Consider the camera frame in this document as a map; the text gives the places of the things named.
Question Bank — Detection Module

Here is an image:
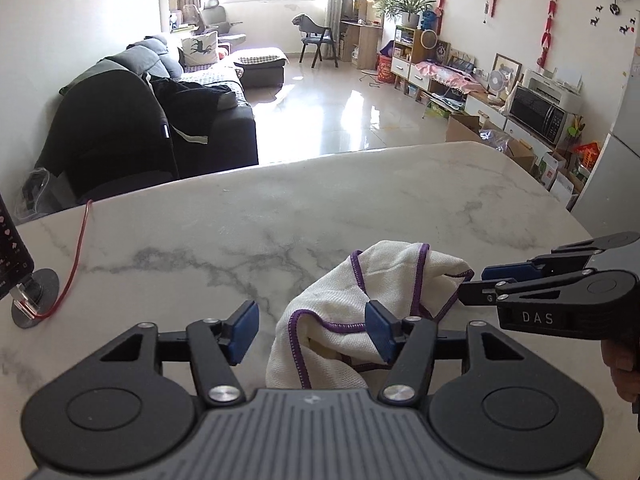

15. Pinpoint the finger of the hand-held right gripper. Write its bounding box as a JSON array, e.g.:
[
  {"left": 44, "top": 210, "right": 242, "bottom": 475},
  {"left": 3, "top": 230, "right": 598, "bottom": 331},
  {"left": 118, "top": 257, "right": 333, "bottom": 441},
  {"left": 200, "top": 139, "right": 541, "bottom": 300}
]
[
  {"left": 457, "top": 269, "right": 597, "bottom": 307},
  {"left": 481, "top": 232, "right": 640, "bottom": 282}
]

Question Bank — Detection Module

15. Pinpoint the black phone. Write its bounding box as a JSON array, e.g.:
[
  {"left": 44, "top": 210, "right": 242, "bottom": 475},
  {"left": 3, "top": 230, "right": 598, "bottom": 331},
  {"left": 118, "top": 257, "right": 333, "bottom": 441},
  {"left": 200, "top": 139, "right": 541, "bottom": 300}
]
[{"left": 0, "top": 194, "right": 35, "bottom": 302}]

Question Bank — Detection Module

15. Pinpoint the grey curtain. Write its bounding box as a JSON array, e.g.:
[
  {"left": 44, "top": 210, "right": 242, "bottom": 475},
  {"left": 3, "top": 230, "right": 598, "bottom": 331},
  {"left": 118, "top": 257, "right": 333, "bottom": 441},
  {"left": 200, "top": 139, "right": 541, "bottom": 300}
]
[{"left": 324, "top": 0, "right": 352, "bottom": 57}]

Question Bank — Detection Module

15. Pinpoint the dark grey sofa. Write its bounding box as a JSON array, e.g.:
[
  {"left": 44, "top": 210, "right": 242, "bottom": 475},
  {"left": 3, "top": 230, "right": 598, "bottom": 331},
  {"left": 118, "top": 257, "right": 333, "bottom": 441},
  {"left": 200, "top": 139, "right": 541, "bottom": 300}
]
[{"left": 60, "top": 35, "right": 261, "bottom": 181}]

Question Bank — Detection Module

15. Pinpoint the black microwave oven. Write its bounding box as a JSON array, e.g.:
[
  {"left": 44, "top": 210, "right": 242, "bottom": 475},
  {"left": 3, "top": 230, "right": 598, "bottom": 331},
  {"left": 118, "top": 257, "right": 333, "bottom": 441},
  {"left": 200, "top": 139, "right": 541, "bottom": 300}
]
[{"left": 507, "top": 84, "right": 577, "bottom": 147}]

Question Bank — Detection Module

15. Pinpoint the white fridge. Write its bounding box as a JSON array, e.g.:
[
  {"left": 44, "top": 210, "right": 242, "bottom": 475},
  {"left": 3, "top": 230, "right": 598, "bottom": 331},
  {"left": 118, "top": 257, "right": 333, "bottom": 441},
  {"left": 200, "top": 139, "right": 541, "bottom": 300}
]
[{"left": 570, "top": 50, "right": 640, "bottom": 244}]

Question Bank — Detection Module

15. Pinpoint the red cable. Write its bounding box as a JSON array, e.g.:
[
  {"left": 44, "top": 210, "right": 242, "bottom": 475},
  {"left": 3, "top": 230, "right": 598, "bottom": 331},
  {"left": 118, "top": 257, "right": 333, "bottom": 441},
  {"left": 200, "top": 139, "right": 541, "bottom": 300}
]
[{"left": 34, "top": 200, "right": 95, "bottom": 321}]

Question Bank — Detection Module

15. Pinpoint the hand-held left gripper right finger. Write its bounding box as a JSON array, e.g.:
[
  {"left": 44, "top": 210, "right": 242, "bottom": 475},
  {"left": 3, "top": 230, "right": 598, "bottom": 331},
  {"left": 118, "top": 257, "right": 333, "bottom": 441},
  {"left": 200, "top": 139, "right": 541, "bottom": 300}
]
[{"left": 364, "top": 300, "right": 526, "bottom": 407}]

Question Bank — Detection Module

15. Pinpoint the red paper ornament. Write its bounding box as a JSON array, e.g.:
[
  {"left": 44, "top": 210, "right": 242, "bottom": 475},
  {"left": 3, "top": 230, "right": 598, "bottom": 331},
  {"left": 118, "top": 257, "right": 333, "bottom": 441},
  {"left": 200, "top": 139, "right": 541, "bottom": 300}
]
[{"left": 572, "top": 140, "right": 602, "bottom": 172}]

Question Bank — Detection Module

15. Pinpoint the grey recliner chair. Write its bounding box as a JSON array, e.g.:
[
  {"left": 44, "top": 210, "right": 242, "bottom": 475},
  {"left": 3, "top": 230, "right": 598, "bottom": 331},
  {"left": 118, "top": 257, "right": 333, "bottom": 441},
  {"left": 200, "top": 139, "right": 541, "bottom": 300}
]
[{"left": 181, "top": 0, "right": 249, "bottom": 49}]

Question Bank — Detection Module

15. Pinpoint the white towel with purple trim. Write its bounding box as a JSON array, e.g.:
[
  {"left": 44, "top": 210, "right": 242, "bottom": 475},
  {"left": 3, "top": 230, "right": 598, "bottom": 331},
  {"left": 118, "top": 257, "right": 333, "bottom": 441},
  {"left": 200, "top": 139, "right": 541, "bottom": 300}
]
[{"left": 265, "top": 240, "right": 475, "bottom": 391}]

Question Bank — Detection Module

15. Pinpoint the clear plastic bag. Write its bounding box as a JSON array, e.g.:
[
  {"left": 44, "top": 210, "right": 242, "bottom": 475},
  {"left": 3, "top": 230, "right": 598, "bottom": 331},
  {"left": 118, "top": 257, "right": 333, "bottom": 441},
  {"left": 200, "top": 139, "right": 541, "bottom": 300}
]
[{"left": 14, "top": 167, "right": 77, "bottom": 225}]

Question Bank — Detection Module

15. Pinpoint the white deer print pillow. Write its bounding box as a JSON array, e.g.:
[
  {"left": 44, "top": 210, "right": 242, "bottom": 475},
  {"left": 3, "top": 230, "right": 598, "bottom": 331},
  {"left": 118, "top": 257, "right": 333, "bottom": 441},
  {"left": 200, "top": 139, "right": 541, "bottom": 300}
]
[{"left": 179, "top": 30, "right": 221, "bottom": 67}]

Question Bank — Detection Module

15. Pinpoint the red bag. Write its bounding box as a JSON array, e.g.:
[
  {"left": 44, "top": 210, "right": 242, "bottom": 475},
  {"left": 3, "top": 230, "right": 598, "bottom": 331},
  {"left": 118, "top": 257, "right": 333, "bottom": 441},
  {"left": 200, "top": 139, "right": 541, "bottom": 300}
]
[{"left": 375, "top": 54, "right": 396, "bottom": 84}]

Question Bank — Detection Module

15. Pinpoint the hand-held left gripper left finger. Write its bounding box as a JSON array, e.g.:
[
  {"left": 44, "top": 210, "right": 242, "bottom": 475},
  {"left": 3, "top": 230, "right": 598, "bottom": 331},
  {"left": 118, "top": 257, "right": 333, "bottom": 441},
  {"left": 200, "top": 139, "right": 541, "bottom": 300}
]
[{"left": 98, "top": 300, "right": 261, "bottom": 407}]

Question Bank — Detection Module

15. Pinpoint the cardboard box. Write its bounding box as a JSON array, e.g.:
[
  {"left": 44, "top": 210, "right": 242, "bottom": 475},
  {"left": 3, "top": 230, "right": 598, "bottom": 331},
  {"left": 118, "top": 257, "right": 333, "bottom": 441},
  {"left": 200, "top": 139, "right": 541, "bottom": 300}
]
[{"left": 444, "top": 113, "right": 539, "bottom": 171}]

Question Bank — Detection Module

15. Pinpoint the white printer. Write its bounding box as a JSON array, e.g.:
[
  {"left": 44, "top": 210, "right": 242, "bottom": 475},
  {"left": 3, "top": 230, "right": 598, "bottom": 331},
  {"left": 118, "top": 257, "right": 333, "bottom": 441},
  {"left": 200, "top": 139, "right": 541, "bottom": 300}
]
[{"left": 522, "top": 67, "right": 584, "bottom": 109}]

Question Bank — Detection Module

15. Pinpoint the pink cloth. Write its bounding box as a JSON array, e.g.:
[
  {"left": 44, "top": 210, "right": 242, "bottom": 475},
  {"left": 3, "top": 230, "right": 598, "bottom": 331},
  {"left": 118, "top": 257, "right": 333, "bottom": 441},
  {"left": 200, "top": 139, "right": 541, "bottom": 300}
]
[{"left": 413, "top": 60, "right": 482, "bottom": 94}]

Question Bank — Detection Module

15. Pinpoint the dark wooden chair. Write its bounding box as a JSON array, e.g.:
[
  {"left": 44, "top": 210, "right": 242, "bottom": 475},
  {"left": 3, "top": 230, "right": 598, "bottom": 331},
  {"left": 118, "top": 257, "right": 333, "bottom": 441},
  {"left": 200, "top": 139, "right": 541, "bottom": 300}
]
[{"left": 292, "top": 12, "right": 342, "bottom": 69}]

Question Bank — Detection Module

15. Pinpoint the framed picture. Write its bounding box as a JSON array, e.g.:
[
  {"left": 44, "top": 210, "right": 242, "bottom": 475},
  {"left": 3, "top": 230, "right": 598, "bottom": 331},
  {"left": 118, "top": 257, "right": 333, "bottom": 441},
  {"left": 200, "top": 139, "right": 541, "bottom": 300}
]
[{"left": 492, "top": 53, "right": 523, "bottom": 92}]

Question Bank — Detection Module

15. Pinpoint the black clothing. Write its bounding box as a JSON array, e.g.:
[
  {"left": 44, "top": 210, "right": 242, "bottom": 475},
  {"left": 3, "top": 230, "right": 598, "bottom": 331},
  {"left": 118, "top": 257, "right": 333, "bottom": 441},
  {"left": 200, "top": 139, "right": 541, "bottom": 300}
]
[{"left": 149, "top": 77, "right": 237, "bottom": 147}]

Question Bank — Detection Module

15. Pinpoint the person's right hand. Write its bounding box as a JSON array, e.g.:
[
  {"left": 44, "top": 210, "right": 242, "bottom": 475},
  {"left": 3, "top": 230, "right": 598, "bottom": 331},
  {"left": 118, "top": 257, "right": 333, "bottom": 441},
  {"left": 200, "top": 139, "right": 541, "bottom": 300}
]
[{"left": 602, "top": 334, "right": 640, "bottom": 404}]

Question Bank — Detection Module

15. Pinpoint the green potted plant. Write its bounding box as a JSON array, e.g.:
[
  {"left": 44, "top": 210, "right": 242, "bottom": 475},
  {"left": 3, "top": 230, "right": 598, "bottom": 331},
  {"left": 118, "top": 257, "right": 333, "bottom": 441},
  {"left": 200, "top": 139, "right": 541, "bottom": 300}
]
[{"left": 374, "top": 0, "right": 439, "bottom": 29}]

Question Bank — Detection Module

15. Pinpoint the wooden desk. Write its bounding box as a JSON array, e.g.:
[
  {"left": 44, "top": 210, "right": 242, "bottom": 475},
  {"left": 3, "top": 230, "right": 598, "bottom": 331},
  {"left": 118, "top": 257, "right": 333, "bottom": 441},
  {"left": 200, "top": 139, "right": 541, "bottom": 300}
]
[{"left": 338, "top": 19, "right": 385, "bottom": 71}]

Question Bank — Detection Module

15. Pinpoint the grey checked ottoman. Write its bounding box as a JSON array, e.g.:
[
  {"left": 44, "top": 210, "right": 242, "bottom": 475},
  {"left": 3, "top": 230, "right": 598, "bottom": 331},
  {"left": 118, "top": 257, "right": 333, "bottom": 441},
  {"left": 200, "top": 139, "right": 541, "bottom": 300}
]
[{"left": 232, "top": 47, "right": 289, "bottom": 89}]

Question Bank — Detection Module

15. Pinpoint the black covered chair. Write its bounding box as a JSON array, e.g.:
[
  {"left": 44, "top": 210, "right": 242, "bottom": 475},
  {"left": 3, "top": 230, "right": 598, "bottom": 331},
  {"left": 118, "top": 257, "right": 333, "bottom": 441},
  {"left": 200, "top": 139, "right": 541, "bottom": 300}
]
[{"left": 34, "top": 67, "right": 179, "bottom": 207}]

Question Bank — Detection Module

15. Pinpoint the wooden shelf cabinet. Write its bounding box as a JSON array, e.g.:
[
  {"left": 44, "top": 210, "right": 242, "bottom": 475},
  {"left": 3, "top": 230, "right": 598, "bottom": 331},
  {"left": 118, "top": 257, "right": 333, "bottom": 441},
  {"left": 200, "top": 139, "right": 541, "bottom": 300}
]
[{"left": 391, "top": 25, "right": 437, "bottom": 94}]

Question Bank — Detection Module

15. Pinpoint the white low cabinet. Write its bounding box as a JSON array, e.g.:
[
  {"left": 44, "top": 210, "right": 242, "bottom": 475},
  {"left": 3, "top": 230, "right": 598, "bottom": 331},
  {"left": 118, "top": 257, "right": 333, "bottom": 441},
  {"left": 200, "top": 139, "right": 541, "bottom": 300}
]
[{"left": 390, "top": 55, "right": 582, "bottom": 162}]

